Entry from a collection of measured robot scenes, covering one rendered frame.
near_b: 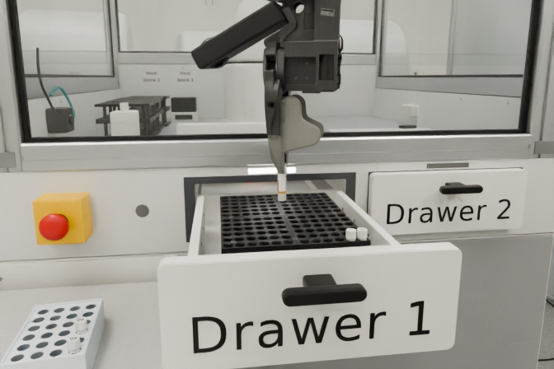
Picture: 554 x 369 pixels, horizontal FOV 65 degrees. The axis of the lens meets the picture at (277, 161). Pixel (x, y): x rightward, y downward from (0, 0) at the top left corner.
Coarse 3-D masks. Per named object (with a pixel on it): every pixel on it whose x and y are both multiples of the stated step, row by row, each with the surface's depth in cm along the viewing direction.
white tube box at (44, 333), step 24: (48, 312) 55; (72, 312) 55; (96, 312) 55; (24, 336) 50; (48, 336) 51; (72, 336) 50; (96, 336) 53; (24, 360) 46; (48, 360) 46; (72, 360) 46
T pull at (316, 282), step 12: (312, 276) 40; (324, 276) 40; (288, 288) 37; (300, 288) 37; (312, 288) 37; (324, 288) 37; (336, 288) 37; (348, 288) 37; (360, 288) 37; (288, 300) 37; (300, 300) 37; (312, 300) 37; (324, 300) 37; (336, 300) 37; (348, 300) 37; (360, 300) 38
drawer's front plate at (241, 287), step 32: (192, 256) 40; (224, 256) 40; (256, 256) 40; (288, 256) 40; (320, 256) 40; (352, 256) 41; (384, 256) 41; (416, 256) 42; (448, 256) 42; (160, 288) 39; (192, 288) 39; (224, 288) 39; (256, 288) 40; (384, 288) 42; (416, 288) 42; (448, 288) 43; (160, 320) 39; (224, 320) 40; (256, 320) 40; (288, 320) 41; (320, 320) 41; (352, 320) 42; (384, 320) 42; (416, 320) 43; (448, 320) 43; (192, 352) 40; (224, 352) 41; (256, 352) 41; (288, 352) 42; (320, 352) 42; (352, 352) 43; (384, 352) 43; (416, 352) 44
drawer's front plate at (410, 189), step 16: (384, 176) 74; (400, 176) 74; (416, 176) 75; (432, 176) 75; (448, 176) 75; (464, 176) 76; (480, 176) 76; (496, 176) 77; (512, 176) 77; (384, 192) 74; (400, 192) 75; (416, 192) 75; (432, 192) 76; (496, 192) 77; (512, 192) 78; (368, 208) 76; (384, 208) 75; (400, 208) 75; (432, 208) 76; (464, 208) 77; (496, 208) 78; (512, 208) 78; (384, 224) 76; (400, 224) 76; (416, 224) 76; (432, 224) 77; (448, 224) 77; (464, 224) 78; (480, 224) 78; (496, 224) 78; (512, 224) 79
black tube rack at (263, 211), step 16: (224, 208) 65; (240, 208) 64; (256, 208) 64; (272, 208) 64; (288, 208) 64; (304, 208) 65; (320, 208) 64; (336, 208) 64; (224, 224) 58; (240, 224) 58; (256, 224) 58; (272, 224) 57; (288, 224) 57; (304, 224) 57; (320, 224) 57; (336, 224) 58; (352, 224) 58; (224, 240) 52; (240, 240) 53; (256, 240) 52; (272, 240) 52
